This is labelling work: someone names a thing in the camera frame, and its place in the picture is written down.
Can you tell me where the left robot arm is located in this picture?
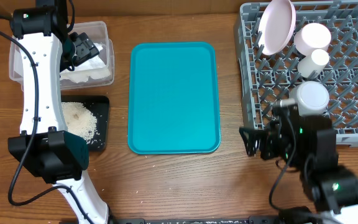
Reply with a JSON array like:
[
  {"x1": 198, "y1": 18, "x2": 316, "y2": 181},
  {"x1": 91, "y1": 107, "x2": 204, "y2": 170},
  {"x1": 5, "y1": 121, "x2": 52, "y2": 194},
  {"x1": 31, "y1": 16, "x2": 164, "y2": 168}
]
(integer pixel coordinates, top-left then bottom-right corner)
[{"x1": 8, "y1": 1, "x2": 112, "y2": 223}]

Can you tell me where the grey-blue bowl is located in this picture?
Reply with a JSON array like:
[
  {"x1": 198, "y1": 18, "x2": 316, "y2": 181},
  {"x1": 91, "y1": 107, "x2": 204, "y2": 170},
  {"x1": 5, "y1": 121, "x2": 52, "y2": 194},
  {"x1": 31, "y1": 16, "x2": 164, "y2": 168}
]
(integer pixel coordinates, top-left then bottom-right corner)
[{"x1": 289, "y1": 81, "x2": 329, "y2": 116}]

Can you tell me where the grey dishwasher rack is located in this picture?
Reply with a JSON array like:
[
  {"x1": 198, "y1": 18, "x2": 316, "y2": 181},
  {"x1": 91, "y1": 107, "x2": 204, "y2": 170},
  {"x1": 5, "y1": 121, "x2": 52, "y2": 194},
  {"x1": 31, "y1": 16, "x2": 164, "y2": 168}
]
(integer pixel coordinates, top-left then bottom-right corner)
[{"x1": 234, "y1": 1, "x2": 358, "y2": 147}]

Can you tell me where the large white plate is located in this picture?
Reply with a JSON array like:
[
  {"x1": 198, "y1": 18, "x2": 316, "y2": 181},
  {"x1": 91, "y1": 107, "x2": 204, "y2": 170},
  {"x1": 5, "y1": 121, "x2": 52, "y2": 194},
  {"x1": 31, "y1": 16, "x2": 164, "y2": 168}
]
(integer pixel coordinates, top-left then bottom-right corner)
[{"x1": 258, "y1": 0, "x2": 296, "y2": 56}]

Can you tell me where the clear plastic bin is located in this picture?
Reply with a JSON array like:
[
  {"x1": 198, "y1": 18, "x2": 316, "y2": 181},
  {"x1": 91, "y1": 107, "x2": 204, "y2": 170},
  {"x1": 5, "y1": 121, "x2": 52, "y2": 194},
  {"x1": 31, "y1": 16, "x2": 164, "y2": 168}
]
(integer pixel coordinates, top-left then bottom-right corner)
[{"x1": 8, "y1": 21, "x2": 115, "y2": 91}]

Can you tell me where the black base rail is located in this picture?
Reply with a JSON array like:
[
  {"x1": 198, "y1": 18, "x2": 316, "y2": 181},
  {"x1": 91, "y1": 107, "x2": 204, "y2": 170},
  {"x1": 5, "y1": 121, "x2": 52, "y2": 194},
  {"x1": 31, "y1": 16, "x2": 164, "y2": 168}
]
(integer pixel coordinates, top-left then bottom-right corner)
[{"x1": 108, "y1": 215, "x2": 285, "y2": 224}]

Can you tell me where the pink bowl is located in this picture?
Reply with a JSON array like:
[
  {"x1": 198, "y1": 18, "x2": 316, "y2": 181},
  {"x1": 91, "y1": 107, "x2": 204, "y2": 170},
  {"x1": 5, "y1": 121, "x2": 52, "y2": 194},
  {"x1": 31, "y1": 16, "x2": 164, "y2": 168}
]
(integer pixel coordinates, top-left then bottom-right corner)
[{"x1": 294, "y1": 23, "x2": 332, "y2": 56}]

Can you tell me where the teal serving tray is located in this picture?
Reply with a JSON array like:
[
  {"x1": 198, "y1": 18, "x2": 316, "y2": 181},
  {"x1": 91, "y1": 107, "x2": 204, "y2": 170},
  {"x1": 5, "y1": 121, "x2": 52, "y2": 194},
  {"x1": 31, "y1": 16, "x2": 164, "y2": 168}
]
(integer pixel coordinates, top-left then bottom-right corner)
[{"x1": 127, "y1": 42, "x2": 221, "y2": 155}]

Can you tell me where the white cup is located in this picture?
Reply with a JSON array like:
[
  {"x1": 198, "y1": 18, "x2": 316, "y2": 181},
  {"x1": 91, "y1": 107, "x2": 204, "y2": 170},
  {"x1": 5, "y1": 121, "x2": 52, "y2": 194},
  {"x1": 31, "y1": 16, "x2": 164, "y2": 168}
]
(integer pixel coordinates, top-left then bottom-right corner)
[{"x1": 297, "y1": 49, "x2": 330, "y2": 78}]

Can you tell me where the white napkin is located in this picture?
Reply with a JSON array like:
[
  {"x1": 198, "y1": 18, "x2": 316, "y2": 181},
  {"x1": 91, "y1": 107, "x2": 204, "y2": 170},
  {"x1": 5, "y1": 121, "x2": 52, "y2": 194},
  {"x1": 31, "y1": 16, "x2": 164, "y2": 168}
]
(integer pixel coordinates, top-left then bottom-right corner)
[{"x1": 60, "y1": 40, "x2": 114, "y2": 89}]

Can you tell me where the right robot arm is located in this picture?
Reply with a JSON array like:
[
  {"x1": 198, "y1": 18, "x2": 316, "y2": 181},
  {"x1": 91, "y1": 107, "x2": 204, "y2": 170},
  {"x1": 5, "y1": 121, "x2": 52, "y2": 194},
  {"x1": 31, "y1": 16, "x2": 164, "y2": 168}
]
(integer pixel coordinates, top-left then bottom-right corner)
[{"x1": 239, "y1": 99, "x2": 358, "y2": 223}]

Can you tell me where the pile of rice grains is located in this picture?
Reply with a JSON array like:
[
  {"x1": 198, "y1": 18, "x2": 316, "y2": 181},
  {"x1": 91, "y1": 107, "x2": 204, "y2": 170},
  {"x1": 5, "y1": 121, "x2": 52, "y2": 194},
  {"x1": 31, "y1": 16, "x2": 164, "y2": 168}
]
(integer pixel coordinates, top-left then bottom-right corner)
[{"x1": 62, "y1": 102, "x2": 98, "y2": 144}]

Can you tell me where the black plastic tray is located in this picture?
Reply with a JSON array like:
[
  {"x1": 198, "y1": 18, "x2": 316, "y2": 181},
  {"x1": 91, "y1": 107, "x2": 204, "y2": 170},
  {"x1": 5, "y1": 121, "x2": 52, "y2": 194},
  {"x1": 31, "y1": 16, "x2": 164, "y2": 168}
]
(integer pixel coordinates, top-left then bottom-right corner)
[{"x1": 62, "y1": 95, "x2": 110, "y2": 152}]

